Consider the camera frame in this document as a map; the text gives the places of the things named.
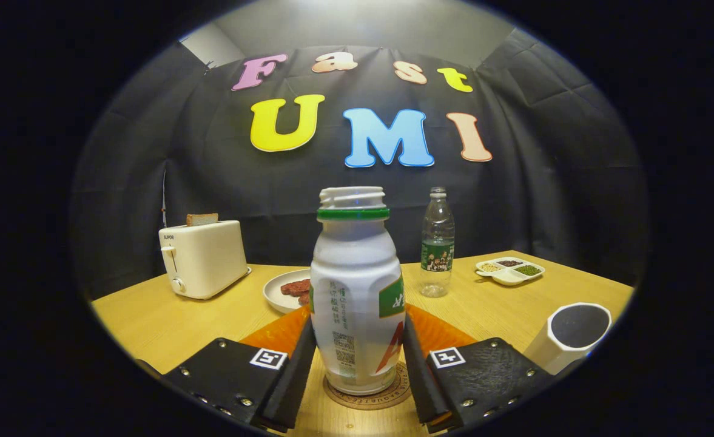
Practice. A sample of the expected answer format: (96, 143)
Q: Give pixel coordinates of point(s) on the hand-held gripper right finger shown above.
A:
(423, 382)

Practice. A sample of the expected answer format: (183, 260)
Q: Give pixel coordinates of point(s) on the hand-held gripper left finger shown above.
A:
(290, 382)

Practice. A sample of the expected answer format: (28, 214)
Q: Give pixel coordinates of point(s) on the round cork coaster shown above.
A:
(369, 402)

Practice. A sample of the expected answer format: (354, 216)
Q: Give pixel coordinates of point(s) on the white juice bottle green collar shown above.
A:
(356, 273)

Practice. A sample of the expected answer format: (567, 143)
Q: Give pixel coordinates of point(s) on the clear plastic water bottle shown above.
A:
(437, 255)

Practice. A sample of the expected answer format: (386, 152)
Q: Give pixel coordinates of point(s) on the red meat slice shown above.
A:
(296, 286)
(305, 299)

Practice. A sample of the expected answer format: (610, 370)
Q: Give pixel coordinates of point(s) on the white round plate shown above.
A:
(275, 297)

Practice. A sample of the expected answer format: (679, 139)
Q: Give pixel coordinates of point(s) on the white divided bean tray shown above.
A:
(508, 276)

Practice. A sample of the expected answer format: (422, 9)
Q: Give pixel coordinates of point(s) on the white toaster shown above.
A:
(208, 261)

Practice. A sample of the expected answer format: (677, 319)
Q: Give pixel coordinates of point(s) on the wooden table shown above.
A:
(150, 328)

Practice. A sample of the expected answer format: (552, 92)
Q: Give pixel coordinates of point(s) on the bread slice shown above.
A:
(202, 219)

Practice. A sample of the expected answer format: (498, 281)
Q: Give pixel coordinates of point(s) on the black backdrop cloth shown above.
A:
(545, 182)

